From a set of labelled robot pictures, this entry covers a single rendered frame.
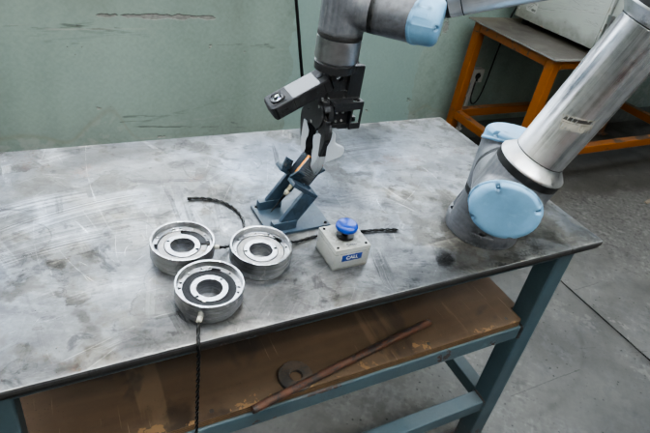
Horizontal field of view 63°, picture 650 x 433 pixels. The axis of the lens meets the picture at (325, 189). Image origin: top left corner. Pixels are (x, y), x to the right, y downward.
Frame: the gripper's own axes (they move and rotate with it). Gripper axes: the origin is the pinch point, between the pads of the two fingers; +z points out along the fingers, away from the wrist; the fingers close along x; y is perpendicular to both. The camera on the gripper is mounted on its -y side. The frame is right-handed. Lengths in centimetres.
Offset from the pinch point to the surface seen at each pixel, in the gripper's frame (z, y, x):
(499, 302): 37, 50, -16
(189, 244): 10.1, -23.6, -4.6
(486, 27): 16, 165, 128
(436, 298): 37, 35, -10
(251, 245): 9.3, -13.9, -9.1
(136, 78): 45, -4, 149
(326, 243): 8.3, -1.6, -13.1
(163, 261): 8.5, -28.9, -9.5
